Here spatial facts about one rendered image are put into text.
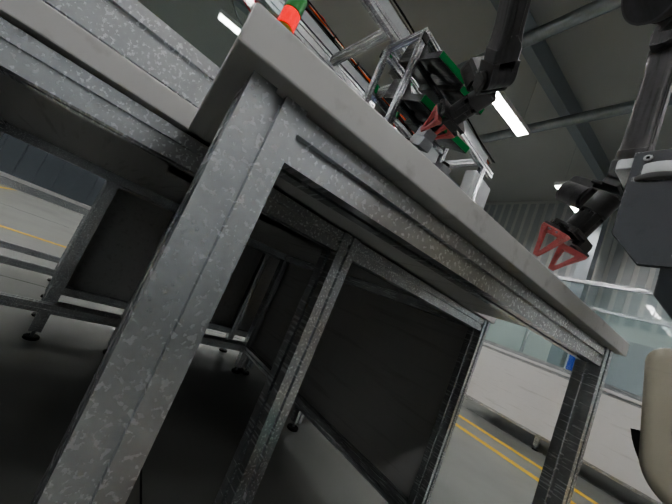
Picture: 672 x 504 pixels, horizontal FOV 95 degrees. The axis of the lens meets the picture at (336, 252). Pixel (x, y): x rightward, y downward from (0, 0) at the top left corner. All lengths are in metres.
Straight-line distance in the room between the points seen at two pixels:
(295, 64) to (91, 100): 0.27
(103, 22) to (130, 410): 0.45
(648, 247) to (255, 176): 0.46
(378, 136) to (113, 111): 0.32
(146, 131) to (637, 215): 0.62
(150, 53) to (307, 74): 0.34
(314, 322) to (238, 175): 0.41
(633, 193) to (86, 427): 0.60
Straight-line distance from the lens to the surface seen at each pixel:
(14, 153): 2.57
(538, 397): 4.50
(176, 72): 0.55
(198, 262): 0.23
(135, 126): 0.46
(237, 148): 0.23
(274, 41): 0.24
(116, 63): 0.46
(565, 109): 7.20
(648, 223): 0.54
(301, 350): 0.60
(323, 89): 0.25
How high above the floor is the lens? 0.71
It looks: 7 degrees up
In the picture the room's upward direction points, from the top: 23 degrees clockwise
